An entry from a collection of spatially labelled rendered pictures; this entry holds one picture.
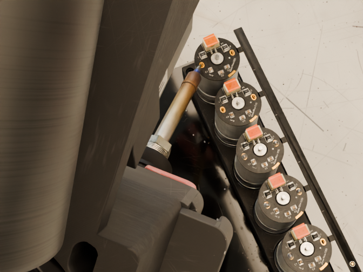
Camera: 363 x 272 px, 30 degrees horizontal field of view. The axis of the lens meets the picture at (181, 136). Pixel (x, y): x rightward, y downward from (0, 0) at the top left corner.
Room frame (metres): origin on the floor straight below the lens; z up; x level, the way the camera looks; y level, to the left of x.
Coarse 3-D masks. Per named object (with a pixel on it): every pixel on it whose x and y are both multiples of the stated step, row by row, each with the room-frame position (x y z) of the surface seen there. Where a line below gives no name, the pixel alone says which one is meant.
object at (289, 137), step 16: (240, 32) 0.15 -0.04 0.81; (240, 48) 0.14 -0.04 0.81; (256, 64) 0.13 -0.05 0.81; (272, 96) 0.11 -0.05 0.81; (288, 128) 0.10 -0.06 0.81; (288, 144) 0.09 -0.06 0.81; (304, 160) 0.08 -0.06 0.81; (304, 176) 0.07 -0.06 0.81; (320, 192) 0.06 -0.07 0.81; (320, 208) 0.05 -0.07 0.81; (336, 224) 0.04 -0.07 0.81; (336, 240) 0.03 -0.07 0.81; (352, 256) 0.03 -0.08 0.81
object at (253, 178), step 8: (256, 144) 0.09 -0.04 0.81; (256, 152) 0.08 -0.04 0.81; (264, 152) 0.08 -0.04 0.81; (240, 168) 0.08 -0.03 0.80; (240, 176) 0.08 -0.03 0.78; (248, 176) 0.08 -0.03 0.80; (256, 176) 0.07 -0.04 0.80; (264, 176) 0.07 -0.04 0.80; (248, 184) 0.08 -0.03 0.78; (256, 184) 0.07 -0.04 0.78
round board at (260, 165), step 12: (264, 132) 0.09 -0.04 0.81; (240, 144) 0.09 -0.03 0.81; (252, 144) 0.09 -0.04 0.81; (264, 144) 0.09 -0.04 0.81; (240, 156) 0.08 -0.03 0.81; (252, 156) 0.08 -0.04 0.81; (264, 156) 0.08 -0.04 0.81; (276, 156) 0.08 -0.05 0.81; (252, 168) 0.08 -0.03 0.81; (264, 168) 0.08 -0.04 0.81
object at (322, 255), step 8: (288, 232) 0.04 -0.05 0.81; (312, 232) 0.04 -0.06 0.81; (320, 232) 0.04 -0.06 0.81; (288, 240) 0.04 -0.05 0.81; (296, 240) 0.04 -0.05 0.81; (304, 240) 0.04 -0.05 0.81; (312, 240) 0.04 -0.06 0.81; (328, 240) 0.03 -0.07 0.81; (288, 248) 0.03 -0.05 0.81; (296, 248) 0.03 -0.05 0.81; (320, 248) 0.03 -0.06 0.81; (328, 248) 0.03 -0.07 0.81; (296, 256) 0.03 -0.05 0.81; (304, 256) 0.03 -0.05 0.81; (312, 256) 0.03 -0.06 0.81; (320, 256) 0.03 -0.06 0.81; (328, 256) 0.03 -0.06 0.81; (288, 264) 0.03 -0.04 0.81; (296, 264) 0.02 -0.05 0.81; (304, 264) 0.02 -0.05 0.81; (312, 264) 0.02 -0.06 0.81; (320, 264) 0.02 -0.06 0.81
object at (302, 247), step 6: (282, 240) 0.04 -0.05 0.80; (300, 246) 0.03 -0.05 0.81; (306, 246) 0.03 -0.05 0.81; (312, 246) 0.03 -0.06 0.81; (276, 252) 0.04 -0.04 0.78; (300, 252) 0.03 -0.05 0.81; (306, 252) 0.03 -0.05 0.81; (312, 252) 0.03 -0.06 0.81; (276, 258) 0.03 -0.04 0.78; (282, 258) 0.03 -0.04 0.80; (276, 264) 0.03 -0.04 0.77; (282, 264) 0.03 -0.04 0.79; (282, 270) 0.03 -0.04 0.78; (288, 270) 0.02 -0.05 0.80
